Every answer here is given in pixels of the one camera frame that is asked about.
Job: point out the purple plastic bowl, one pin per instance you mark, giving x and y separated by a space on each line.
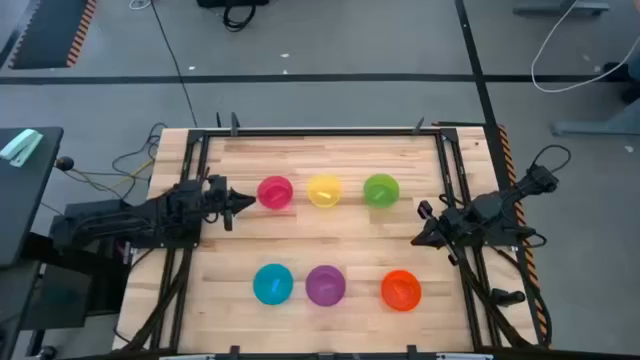
325 285

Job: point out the black frame clamp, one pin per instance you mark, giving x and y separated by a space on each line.
411 351
234 351
418 126
234 125

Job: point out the pink plastic bowl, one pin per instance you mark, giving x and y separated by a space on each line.
275 192

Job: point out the yellow plastic bowl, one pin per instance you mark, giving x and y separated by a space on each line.
325 191

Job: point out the black side table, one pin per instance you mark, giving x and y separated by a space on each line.
25 200

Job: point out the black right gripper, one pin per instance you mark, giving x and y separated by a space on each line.
452 222

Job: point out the black orange-edged floor mat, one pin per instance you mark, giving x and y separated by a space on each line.
50 35

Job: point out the green plastic bowl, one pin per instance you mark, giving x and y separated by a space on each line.
381 191

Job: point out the black round knob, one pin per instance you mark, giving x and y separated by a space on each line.
64 163

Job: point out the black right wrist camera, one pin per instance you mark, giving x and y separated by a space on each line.
425 209

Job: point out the mint green stapler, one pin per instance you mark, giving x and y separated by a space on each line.
22 145

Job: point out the orange plastic bowl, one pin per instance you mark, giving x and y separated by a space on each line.
401 290

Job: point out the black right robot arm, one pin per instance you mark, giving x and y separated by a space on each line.
492 207

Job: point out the blue plastic bowl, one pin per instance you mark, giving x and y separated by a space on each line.
273 284

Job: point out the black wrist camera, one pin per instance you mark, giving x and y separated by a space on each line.
216 184
425 209

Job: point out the black equipment box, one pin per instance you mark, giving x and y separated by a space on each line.
57 295

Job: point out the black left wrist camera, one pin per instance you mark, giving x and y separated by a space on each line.
216 184

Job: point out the black metal table frame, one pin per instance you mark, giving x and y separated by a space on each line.
325 132

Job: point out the grey desk foot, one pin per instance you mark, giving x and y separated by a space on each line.
600 125
550 7

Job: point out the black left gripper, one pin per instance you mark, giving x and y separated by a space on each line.
220 205

